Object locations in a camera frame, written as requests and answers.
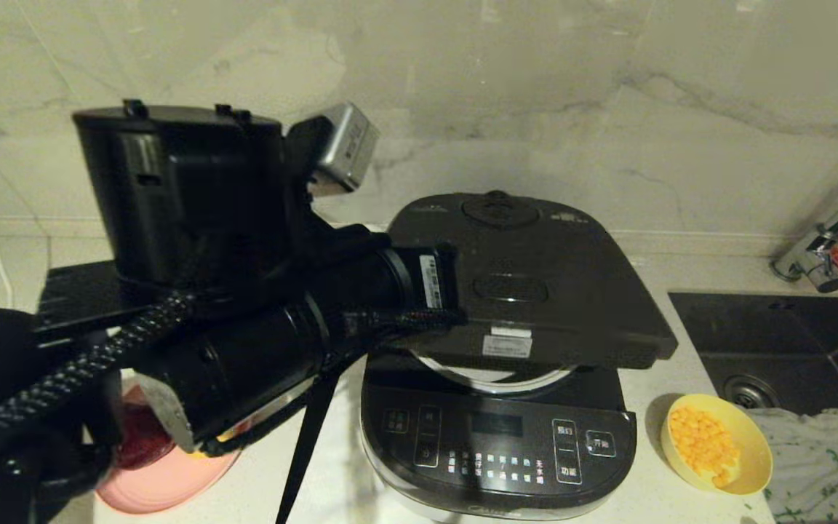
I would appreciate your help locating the chrome faucet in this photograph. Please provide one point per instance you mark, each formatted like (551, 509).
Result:
(819, 262)

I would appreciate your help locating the black rice cooker lid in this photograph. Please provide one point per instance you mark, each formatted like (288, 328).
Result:
(550, 291)

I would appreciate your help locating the white green patterned cloth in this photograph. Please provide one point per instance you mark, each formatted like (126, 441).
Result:
(819, 466)

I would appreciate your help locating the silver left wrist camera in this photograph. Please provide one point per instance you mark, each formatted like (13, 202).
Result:
(342, 149)

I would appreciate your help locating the white inner pot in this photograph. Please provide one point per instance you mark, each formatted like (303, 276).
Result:
(495, 384)

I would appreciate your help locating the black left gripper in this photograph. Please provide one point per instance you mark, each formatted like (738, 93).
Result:
(390, 276)

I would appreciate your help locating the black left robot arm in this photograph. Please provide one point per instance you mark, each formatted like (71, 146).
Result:
(172, 189)

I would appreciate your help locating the red apple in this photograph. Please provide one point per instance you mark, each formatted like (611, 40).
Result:
(139, 444)

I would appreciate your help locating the pink plate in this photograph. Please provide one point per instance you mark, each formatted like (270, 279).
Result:
(164, 487)

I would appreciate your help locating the long black flat strip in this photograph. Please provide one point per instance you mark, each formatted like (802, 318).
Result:
(302, 451)

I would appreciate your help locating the yellow corn kernels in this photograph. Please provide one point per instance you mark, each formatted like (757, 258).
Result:
(703, 444)

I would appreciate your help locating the dark sink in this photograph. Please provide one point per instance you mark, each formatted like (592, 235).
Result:
(775, 327)

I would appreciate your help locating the yellow bowl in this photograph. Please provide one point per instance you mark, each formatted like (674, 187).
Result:
(753, 451)

